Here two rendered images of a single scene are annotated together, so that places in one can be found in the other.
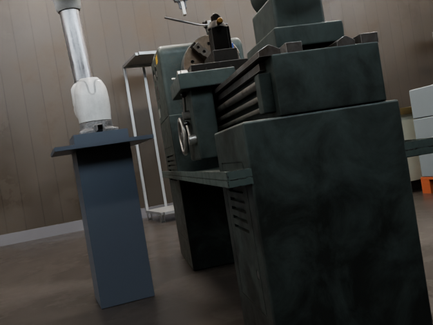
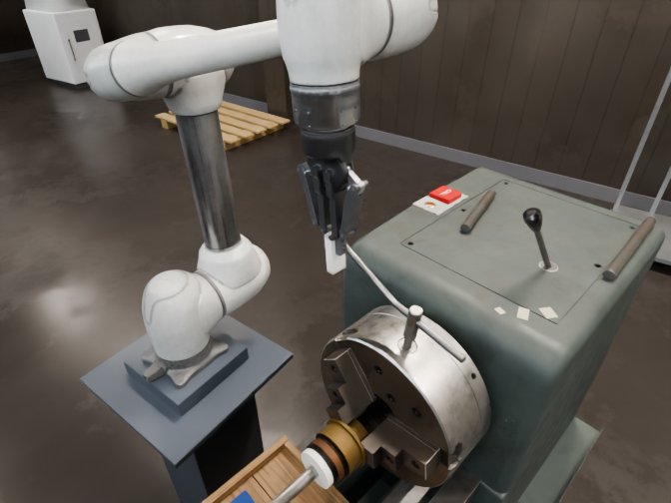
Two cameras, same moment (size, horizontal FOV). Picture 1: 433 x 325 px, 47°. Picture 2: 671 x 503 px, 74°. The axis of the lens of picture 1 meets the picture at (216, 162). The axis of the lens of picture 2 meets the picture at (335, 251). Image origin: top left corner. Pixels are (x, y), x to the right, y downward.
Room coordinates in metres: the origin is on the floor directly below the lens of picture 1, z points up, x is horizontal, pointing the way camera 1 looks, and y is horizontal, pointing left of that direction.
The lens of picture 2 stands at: (2.29, -0.44, 1.80)
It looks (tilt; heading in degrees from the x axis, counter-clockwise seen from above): 35 degrees down; 56
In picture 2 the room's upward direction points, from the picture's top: straight up
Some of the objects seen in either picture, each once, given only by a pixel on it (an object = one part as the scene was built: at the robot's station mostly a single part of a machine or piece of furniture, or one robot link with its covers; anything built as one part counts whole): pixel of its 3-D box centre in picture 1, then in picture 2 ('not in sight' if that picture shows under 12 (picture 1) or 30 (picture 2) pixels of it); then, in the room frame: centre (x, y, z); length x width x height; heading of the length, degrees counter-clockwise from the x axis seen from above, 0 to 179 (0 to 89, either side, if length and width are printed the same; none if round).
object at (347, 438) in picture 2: not in sight; (339, 447); (2.54, -0.08, 1.08); 0.09 x 0.09 x 0.09; 11
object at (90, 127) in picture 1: (96, 128); (178, 351); (2.41, 0.54, 0.83); 0.22 x 0.18 x 0.06; 20
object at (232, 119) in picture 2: not in sight; (222, 122); (3.99, 4.47, 0.06); 1.37 x 0.91 x 0.12; 110
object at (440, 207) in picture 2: not in sight; (439, 209); (3.06, 0.24, 1.23); 0.13 x 0.08 x 0.06; 11
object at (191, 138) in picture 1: (196, 126); not in sight; (2.01, 0.06, 0.73); 0.27 x 0.12 x 0.27; 11
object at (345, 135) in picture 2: not in sight; (330, 157); (2.61, 0.06, 1.54); 0.08 x 0.07 x 0.09; 100
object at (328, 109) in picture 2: not in sight; (326, 103); (2.61, 0.06, 1.62); 0.09 x 0.09 x 0.06
